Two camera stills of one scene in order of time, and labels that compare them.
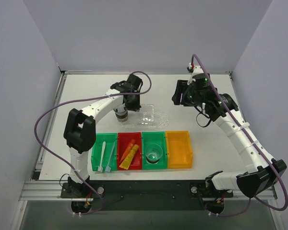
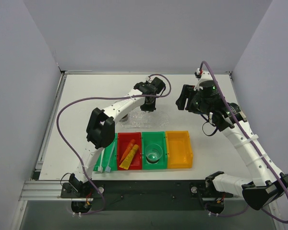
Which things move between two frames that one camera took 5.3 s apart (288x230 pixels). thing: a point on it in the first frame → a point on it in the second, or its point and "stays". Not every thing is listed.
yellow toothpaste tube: x=126 y=161 stays
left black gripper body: x=133 y=103 → x=149 y=101
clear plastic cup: x=153 y=152 stays
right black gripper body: x=180 y=94 stays
